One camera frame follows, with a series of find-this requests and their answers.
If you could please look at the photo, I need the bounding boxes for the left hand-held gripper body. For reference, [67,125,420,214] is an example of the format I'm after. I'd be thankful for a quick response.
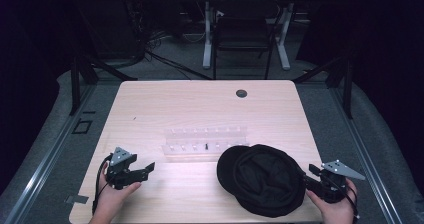
[105,146,139,190]

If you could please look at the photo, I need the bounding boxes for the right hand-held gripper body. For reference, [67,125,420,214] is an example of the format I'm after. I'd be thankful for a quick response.
[319,159,366,204]

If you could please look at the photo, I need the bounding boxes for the black hat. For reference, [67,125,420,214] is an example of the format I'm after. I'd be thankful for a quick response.
[216,144,307,218]

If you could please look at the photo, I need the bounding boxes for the person's right hand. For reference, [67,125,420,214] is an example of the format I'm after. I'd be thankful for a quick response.
[305,178,359,220]

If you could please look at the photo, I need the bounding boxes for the person's left hand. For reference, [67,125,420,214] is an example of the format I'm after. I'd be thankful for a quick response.
[89,162,143,220]

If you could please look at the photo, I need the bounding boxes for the black tape square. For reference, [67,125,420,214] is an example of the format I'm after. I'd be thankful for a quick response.
[71,118,93,135]

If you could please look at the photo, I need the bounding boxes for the grey tape strip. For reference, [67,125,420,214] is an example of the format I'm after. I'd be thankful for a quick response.
[64,194,90,205]

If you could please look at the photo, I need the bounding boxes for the clear acrylic rack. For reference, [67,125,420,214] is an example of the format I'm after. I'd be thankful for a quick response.
[161,126,250,159]

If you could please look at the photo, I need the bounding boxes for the black metal stand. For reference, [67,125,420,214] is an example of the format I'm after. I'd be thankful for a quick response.
[292,52,355,120]
[68,54,138,117]

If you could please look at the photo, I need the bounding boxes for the black chair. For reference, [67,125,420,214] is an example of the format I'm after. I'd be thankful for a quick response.
[211,0,280,81]

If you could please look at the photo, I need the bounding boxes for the right hand-held gripper cable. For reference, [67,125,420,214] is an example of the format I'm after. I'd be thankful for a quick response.
[328,174,362,222]

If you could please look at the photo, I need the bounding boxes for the hand-held gripper cable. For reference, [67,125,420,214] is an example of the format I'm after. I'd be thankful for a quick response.
[328,174,362,222]
[91,153,114,216]

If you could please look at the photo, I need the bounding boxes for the left hand-held gripper cable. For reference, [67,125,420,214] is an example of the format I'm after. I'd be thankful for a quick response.
[91,153,114,216]

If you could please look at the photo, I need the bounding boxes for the aluminium floor rail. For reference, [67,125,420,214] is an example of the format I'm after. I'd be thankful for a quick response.
[2,83,98,224]
[327,83,405,224]

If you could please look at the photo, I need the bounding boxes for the black floor cable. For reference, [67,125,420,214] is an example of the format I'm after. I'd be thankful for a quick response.
[133,3,214,82]

